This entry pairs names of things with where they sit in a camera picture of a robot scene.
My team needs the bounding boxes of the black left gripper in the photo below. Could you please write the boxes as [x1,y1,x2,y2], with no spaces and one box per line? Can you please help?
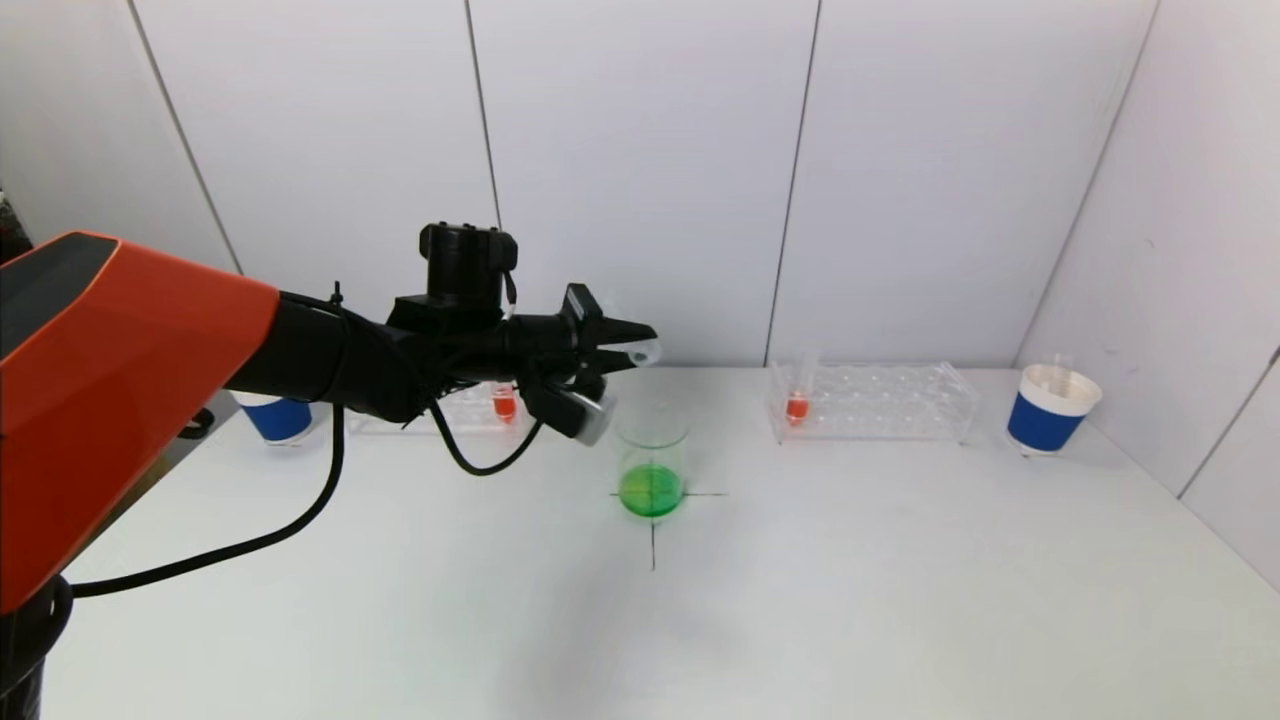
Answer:
[503,283,658,384]

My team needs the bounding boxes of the clear glass beaker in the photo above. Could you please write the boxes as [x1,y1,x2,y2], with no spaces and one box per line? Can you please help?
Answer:
[614,405,691,520]

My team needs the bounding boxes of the clear acrylic test tube rack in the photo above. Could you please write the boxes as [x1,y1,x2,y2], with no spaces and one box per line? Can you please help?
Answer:
[765,362,979,446]
[345,380,538,441]

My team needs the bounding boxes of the blue white paper cup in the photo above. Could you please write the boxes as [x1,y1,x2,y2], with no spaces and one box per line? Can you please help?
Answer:
[1005,365,1104,458]
[234,390,314,447]

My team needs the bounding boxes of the black robot torso column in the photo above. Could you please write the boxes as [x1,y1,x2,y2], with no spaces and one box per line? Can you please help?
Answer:
[0,575,76,720]

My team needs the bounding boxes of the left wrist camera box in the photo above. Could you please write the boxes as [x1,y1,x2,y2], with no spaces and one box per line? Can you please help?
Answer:
[543,383,617,448]

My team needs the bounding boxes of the black left camera cable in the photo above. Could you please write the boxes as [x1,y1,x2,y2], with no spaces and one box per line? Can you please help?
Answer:
[428,395,547,478]

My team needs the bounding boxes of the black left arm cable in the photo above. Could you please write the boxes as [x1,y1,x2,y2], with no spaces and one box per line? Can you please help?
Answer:
[68,400,347,601]

